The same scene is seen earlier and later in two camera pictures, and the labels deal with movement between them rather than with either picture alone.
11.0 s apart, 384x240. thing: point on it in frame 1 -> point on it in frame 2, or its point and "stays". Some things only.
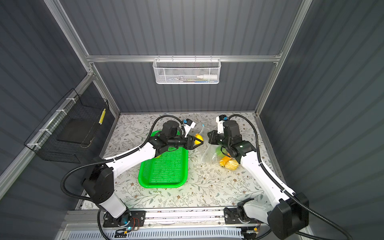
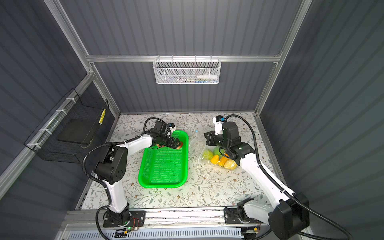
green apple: x=219 y=153 stays
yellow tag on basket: x=102 y=116 stays
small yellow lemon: x=199 y=137 -> x=215 y=159
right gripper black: x=213 y=134 stays
